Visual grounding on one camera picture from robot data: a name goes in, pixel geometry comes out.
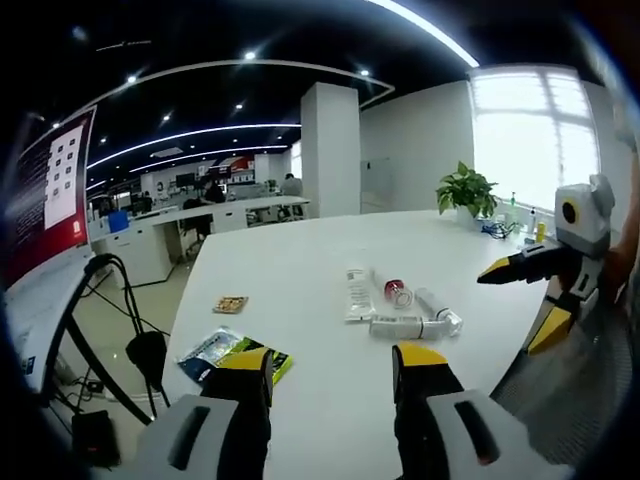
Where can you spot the person's right hand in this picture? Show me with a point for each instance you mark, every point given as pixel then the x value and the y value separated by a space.
pixel 616 270

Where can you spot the grey mesh chair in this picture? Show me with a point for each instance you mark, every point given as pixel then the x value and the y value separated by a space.
pixel 565 395

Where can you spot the computer monitor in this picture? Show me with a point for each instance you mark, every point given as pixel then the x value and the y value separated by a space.
pixel 50 195

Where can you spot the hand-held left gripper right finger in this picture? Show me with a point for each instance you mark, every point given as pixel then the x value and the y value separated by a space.
pixel 425 395

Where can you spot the black office chair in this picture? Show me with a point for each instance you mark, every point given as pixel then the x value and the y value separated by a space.
pixel 195 220

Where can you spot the potted green plant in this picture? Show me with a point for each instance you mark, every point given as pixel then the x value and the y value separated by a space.
pixel 467 192

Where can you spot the yellow small bottle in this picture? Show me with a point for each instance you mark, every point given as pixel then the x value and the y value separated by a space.
pixel 541 231

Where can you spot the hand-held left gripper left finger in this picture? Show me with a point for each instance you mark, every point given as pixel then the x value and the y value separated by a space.
pixel 235 420

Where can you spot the white skincare tube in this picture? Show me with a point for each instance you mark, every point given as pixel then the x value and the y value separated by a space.
pixel 358 297

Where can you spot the red-capped skincare jar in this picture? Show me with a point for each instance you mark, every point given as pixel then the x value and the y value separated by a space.
pixel 397 293

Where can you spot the white skincare bottle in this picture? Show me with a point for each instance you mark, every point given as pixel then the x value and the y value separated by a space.
pixel 400 327

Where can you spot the green pump bottle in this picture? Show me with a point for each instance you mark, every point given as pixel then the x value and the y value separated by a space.
pixel 512 212

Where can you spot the blue and green packet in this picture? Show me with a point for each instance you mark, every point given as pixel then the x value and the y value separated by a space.
pixel 210 352

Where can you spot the small brown snack packet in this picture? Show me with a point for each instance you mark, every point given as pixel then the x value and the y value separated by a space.
pixel 231 304

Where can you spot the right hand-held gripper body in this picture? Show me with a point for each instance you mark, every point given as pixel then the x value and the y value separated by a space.
pixel 590 225

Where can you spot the black power adapter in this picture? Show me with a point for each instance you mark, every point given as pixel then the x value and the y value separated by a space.
pixel 95 440

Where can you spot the long white office desk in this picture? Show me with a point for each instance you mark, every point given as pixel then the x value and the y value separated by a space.
pixel 150 240

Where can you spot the black hanging pouch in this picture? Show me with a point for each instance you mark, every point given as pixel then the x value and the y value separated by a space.
pixel 146 357

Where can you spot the blue storage box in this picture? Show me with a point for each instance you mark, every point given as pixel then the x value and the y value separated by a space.
pixel 118 220

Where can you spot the clear skincare bottle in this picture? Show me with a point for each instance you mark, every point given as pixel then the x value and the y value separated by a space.
pixel 435 306

